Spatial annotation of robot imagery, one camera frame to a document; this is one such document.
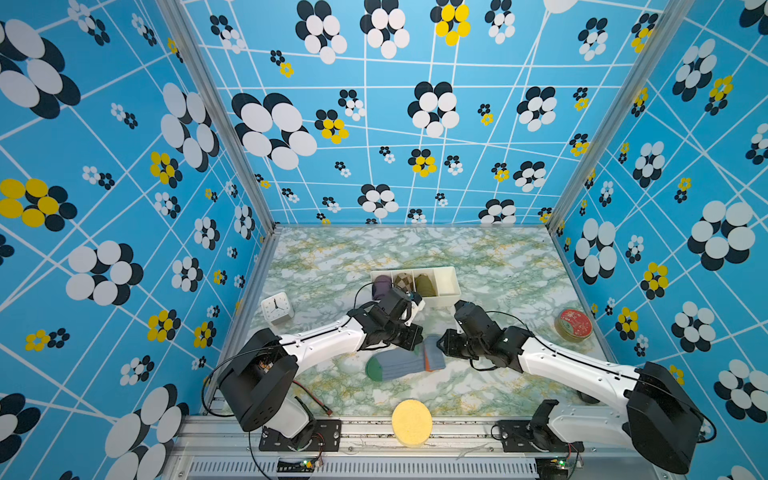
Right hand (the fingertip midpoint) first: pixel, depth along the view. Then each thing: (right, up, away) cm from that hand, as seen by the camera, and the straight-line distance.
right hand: (439, 345), depth 83 cm
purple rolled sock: (-16, +16, +14) cm, 27 cm away
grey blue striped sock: (-3, -4, +1) cm, 5 cm away
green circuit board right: (+25, -26, -12) cm, 38 cm away
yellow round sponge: (-8, -17, -9) cm, 21 cm away
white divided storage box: (+5, +17, +22) cm, 28 cm away
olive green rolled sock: (-2, +15, +13) cm, 20 cm away
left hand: (-4, +2, -1) cm, 4 cm away
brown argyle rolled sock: (-9, +17, +14) cm, 23 cm away
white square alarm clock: (-50, +8, +11) cm, 52 cm away
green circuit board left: (-34, -25, -13) cm, 44 cm away
